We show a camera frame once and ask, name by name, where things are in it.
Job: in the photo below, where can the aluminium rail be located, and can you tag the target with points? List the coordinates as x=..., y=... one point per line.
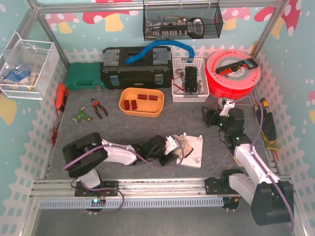
x=146, y=188

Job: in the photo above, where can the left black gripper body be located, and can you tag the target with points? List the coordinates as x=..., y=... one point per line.
x=168, y=155

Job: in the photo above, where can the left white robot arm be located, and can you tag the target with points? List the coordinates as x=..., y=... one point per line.
x=84, y=155

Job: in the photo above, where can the green plastic case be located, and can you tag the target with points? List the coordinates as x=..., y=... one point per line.
x=84, y=76

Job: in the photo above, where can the white perforated basket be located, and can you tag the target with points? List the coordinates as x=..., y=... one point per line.
x=178, y=81

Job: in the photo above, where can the orange multimeter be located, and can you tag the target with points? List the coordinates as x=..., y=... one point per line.
x=61, y=98

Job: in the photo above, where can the clear acrylic wall box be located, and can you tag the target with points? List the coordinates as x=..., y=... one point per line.
x=40, y=56

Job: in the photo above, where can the small red spring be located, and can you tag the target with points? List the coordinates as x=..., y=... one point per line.
x=153, y=97
x=142, y=96

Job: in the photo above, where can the black toolbox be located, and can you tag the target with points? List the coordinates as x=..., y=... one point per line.
x=153, y=71

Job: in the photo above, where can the grey slotted cable duct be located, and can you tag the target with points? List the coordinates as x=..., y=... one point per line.
x=133, y=203

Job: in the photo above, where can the orange plastic tray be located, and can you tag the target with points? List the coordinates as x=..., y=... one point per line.
x=146, y=108

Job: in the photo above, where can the white work glove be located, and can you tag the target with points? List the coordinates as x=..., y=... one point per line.
x=185, y=145

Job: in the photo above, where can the black wire mesh basket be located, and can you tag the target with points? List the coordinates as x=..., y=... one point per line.
x=181, y=19

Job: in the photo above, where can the red filament spool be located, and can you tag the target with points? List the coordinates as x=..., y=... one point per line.
x=234, y=85

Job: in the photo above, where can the black yellow work glove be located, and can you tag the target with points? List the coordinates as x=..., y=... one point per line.
x=269, y=130

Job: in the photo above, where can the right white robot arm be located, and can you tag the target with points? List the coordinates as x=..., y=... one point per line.
x=270, y=198

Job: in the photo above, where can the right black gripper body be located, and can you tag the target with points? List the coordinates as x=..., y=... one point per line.
x=214, y=117

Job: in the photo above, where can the black terminal strip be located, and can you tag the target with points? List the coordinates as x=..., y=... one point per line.
x=249, y=64

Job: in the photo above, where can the white peg base plate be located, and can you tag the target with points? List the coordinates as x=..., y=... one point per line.
x=194, y=159

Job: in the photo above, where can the solder wire spool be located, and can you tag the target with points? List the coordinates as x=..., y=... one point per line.
x=219, y=104

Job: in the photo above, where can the blue white glove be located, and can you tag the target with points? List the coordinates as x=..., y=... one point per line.
x=19, y=75

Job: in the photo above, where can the black module in basket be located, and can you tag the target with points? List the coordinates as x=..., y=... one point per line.
x=190, y=79

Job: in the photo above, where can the yellow handled screwdriver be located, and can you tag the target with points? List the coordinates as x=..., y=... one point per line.
x=264, y=104

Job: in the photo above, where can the green small tool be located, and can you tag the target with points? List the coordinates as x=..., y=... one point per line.
x=81, y=115

